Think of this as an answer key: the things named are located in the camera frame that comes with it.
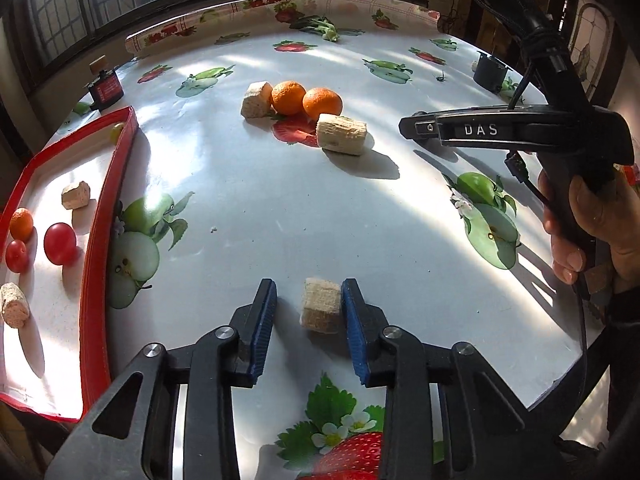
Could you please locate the beige cork cube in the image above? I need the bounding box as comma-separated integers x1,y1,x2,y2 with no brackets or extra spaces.
300,278,341,334

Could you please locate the orange mandarin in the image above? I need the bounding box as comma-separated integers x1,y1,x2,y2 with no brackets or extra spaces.
271,80,306,116
9,208,34,243
303,88,343,122

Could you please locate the beige cork block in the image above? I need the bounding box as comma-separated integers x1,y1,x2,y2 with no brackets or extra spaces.
240,81,272,119

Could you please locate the large red tomato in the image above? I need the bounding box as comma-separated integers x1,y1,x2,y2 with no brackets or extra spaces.
43,222,77,266

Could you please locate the small beige cork piece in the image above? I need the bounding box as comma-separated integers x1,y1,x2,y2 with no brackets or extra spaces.
61,181,91,210

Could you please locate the person's right hand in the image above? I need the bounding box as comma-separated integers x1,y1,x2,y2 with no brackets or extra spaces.
542,172,639,292

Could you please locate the long beige cork piece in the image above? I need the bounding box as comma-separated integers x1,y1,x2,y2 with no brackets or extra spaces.
316,114,368,156

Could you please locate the small black cup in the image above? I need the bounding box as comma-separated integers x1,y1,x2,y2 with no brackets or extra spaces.
473,52,509,93

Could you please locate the fruit print tablecloth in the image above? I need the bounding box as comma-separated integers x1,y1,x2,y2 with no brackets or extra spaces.
49,0,601,480

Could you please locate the red rimmed white tray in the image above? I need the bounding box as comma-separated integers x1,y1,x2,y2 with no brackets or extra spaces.
1,107,138,422

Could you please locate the small red tomato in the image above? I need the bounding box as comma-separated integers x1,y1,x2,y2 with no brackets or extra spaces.
6,240,29,274

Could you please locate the dark jar with cork lid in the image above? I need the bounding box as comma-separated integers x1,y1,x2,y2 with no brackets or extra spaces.
88,55,124,112

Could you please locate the black cable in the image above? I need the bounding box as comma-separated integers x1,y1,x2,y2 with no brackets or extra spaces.
503,66,591,411

